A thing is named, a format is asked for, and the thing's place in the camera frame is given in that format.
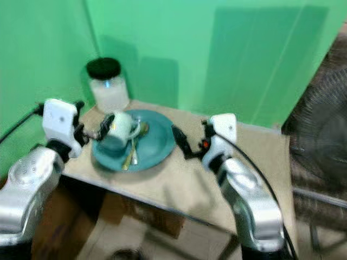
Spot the teal and white mug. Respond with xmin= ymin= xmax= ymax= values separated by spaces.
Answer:
xmin=99 ymin=110 xmax=142 ymax=152

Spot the teal round plate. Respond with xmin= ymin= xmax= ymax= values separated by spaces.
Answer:
xmin=91 ymin=109 xmax=176 ymax=173

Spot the clear jar with black lid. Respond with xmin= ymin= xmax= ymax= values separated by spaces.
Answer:
xmin=86 ymin=57 xmax=131 ymax=113

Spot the gold spoon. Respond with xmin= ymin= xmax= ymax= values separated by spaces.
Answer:
xmin=129 ymin=122 xmax=150 ymax=166

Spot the gold fork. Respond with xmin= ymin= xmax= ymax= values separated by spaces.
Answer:
xmin=121 ymin=141 xmax=135 ymax=171

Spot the brown cardboard box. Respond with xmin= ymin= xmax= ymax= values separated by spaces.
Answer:
xmin=103 ymin=190 xmax=188 ymax=239

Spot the dark robot foot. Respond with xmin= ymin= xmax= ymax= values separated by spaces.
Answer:
xmin=111 ymin=248 xmax=144 ymax=260

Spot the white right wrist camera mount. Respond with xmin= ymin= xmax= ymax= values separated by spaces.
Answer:
xmin=205 ymin=113 xmax=238 ymax=166

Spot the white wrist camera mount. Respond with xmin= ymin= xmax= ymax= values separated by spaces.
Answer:
xmin=42 ymin=98 xmax=79 ymax=142
xmin=205 ymin=113 xmax=238 ymax=166

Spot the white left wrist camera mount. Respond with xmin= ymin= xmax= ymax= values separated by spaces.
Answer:
xmin=42 ymin=98 xmax=79 ymax=142

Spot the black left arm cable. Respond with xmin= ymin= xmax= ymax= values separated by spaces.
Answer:
xmin=0 ymin=102 xmax=46 ymax=146

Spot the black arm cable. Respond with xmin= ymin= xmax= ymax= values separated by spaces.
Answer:
xmin=217 ymin=135 xmax=300 ymax=260
xmin=0 ymin=102 xmax=46 ymax=146

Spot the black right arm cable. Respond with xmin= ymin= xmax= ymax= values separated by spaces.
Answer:
xmin=217 ymin=135 xmax=300 ymax=260

